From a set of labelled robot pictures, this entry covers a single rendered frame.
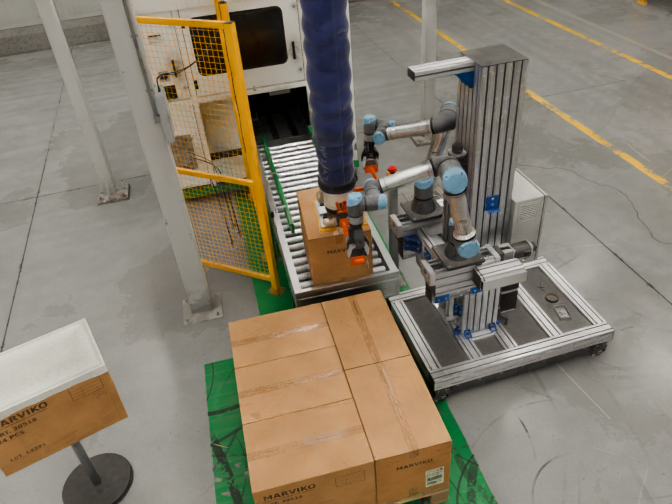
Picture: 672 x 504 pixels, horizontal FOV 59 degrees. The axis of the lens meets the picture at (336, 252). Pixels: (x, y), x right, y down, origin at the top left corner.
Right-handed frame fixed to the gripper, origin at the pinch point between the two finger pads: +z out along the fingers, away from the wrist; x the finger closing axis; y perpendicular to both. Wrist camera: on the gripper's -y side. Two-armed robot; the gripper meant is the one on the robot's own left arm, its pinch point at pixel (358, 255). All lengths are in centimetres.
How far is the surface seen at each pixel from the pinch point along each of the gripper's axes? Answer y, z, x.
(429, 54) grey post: 348, 25, -135
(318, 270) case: 58, 52, 18
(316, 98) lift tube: 54, -65, 9
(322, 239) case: 58, 28, 14
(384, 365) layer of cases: -16, 67, -9
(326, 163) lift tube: 52, -27, 7
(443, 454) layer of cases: -71, 77, -27
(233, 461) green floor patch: -24, 122, 86
